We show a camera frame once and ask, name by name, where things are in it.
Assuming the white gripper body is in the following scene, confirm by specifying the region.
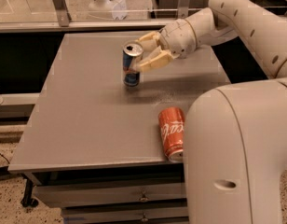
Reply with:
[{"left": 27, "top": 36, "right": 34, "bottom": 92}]
[{"left": 159, "top": 19, "right": 197, "bottom": 59}]

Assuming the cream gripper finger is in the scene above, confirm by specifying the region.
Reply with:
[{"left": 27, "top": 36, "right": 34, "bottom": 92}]
[
  {"left": 136, "top": 46, "right": 174, "bottom": 72},
  {"left": 137, "top": 31, "right": 161, "bottom": 51}
]

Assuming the silver blue redbull can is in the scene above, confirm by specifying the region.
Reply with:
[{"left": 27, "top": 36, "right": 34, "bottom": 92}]
[{"left": 122, "top": 41, "right": 144, "bottom": 87}]

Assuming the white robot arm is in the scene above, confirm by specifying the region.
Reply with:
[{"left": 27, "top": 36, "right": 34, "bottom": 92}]
[{"left": 136, "top": 0, "right": 287, "bottom": 224}]

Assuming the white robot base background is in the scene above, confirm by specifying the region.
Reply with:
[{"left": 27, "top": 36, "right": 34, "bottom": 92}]
[{"left": 89, "top": 0, "right": 127, "bottom": 21}]

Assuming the grey drawer cabinet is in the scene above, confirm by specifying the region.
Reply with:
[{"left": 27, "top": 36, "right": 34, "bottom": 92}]
[{"left": 9, "top": 32, "right": 228, "bottom": 224}]

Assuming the upper grey drawer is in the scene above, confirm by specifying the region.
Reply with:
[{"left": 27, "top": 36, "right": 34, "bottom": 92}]
[{"left": 34, "top": 179, "right": 186, "bottom": 208}]

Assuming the grey drawer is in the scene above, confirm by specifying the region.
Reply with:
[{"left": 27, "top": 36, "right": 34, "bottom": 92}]
[
  {"left": 34, "top": 179, "right": 186, "bottom": 208},
  {"left": 61, "top": 200, "right": 188, "bottom": 224}
]

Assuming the lower grey drawer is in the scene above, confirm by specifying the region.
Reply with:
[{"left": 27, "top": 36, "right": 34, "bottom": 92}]
[{"left": 61, "top": 200, "right": 188, "bottom": 224}]

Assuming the black caster leg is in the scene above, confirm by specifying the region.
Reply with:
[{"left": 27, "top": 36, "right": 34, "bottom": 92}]
[{"left": 20, "top": 176, "right": 39, "bottom": 208}]

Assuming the metal railing frame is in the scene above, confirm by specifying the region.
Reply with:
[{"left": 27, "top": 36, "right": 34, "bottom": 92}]
[{"left": 0, "top": 0, "right": 287, "bottom": 34}]

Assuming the black floor cable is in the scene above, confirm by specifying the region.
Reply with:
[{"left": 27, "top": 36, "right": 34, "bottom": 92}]
[{"left": 0, "top": 147, "right": 11, "bottom": 166}]

